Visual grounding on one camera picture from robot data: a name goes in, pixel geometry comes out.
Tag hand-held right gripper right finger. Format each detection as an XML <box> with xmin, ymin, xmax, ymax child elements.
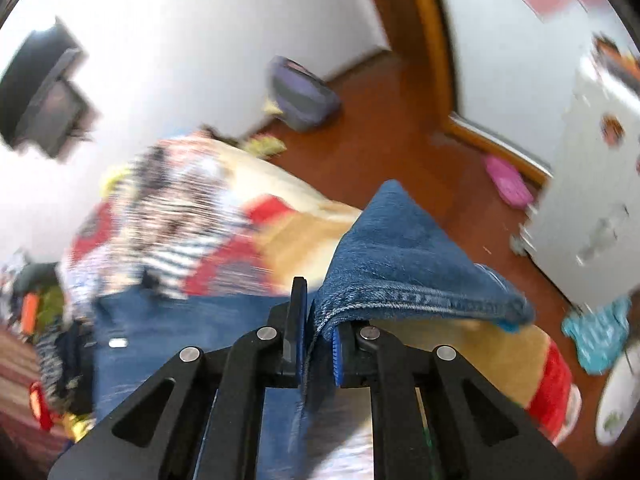
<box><xmin>331</xmin><ymin>324</ymin><xmax>576</xmax><ymax>480</ymax></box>

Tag black wall television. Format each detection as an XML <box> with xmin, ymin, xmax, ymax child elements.
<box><xmin>0</xmin><ymin>19</ymin><xmax>85</xmax><ymax>147</ymax></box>

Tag blue denim jeans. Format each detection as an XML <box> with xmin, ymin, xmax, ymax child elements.
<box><xmin>92</xmin><ymin>179</ymin><xmax>536</xmax><ymax>480</ymax></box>

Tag grey purple bag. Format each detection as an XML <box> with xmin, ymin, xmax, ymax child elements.
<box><xmin>266</xmin><ymin>55</ymin><xmax>344</xmax><ymax>134</ymax></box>

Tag yellow printed cloth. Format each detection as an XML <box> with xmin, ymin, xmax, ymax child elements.
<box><xmin>243</xmin><ymin>133</ymin><xmax>287</xmax><ymax>157</ymax></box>

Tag tan and red blanket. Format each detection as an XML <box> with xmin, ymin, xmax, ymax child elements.
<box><xmin>220</xmin><ymin>140</ymin><xmax>583</xmax><ymax>441</ymax></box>

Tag white round object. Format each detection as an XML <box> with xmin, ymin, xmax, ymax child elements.
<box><xmin>595</xmin><ymin>344</ymin><xmax>640</xmax><ymax>449</ymax></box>

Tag pile of clutter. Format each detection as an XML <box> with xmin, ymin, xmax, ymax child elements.
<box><xmin>0</xmin><ymin>249</ymin><xmax>67</xmax><ymax>337</ymax></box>

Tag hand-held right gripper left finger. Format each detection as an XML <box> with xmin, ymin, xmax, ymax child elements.
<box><xmin>47</xmin><ymin>276</ymin><xmax>308</xmax><ymax>480</ymax></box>

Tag pink slipper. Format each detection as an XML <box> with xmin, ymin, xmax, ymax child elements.
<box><xmin>482</xmin><ymin>154</ymin><xmax>536</xmax><ymax>209</ymax></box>

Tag white drawer cabinet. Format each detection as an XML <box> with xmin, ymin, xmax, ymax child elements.
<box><xmin>510</xmin><ymin>35</ymin><xmax>640</xmax><ymax>312</ymax></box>

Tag wooden wardrobe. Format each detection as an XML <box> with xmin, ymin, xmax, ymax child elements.
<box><xmin>402</xmin><ymin>0</ymin><xmax>554</xmax><ymax>187</ymax></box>

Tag teal patterned cloth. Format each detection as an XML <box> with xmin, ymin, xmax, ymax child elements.
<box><xmin>561</xmin><ymin>296</ymin><xmax>634</xmax><ymax>377</ymax></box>

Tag patchwork printed quilt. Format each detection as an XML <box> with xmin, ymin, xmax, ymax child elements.
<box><xmin>60</xmin><ymin>132</ymin><xmax>281</xmax><ymax>306</ymax></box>

